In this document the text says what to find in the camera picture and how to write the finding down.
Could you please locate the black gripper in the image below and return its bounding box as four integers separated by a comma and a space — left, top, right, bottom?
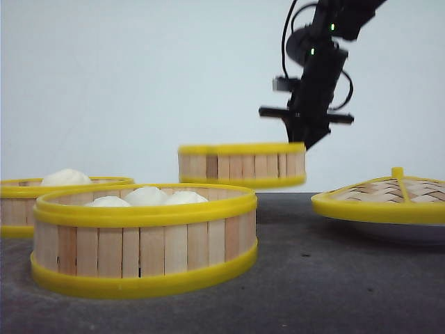
259, 43, 354, 150

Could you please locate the bamboo steamer basket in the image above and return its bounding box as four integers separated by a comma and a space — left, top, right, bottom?
0, 177, 136, 239
30, 184, 258, 299
177, 143, 306, 189

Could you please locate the woven bamboo steamer lid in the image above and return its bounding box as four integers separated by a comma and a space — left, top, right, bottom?
311, 167, 444, 226

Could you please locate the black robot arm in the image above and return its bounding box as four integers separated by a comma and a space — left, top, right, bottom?
259, 1, 383, 149

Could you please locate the white plate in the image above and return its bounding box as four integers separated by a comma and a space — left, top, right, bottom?
342, 220, 444, 246

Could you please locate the front right white bun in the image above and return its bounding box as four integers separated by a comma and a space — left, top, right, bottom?
163, 191, 208, 205

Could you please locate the front left white bun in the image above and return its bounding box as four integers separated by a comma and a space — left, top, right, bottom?
85, 196, 131, 207

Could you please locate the white bun in left basket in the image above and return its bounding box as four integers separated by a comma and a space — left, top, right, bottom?
40, 168, 92, 186

